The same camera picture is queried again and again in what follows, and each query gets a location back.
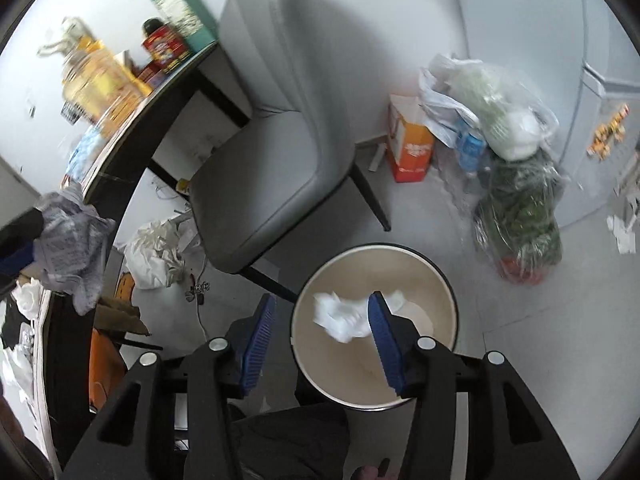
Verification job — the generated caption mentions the white tissue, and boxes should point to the white tissue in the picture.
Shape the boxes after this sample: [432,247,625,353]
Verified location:
[312,288,407,345]

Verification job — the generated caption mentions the printed paper ball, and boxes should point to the printed paper ball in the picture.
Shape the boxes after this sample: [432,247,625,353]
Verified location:
[34,182,116,315]

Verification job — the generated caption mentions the beige round trash bin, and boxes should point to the beige round trash bin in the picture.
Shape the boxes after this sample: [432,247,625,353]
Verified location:
[291,244,459,412]

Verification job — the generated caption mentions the blue white tissue pack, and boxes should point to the blue white tissue pack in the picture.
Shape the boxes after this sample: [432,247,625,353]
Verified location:
[58,125,107,188]

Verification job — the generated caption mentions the clear plastic water jug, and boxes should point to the clear plastic water jug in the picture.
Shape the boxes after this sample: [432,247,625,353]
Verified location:
[38,18,152,139]

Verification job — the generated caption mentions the bag of green vegetables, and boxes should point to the bag of green vegetables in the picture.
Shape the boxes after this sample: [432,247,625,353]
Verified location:
[473,148,568,285]

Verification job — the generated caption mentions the grey upholstered chair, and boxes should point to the grey upholstered chair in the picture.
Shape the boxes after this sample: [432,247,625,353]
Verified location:
[189,0,392,302]

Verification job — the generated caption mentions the yellow snack bag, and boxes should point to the yellow snack bag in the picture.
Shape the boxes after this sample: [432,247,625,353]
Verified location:
[63,35,152,134]

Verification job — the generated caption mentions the orange cardboard box on floor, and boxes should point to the orange cardboard box on floor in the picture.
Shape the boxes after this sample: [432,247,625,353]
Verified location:
[386,94,435,183]

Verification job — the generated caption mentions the white plastic bag of groceries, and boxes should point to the white plastic bag of groceries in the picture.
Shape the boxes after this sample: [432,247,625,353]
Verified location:
[419,54,559,162]

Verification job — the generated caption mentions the white refrigerator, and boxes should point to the white refrigerator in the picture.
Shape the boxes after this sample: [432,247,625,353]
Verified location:
[556,0,639,228]

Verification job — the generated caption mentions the green tall carton box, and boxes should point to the green tall carton box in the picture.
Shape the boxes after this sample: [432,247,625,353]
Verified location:
[151,0,218,53]

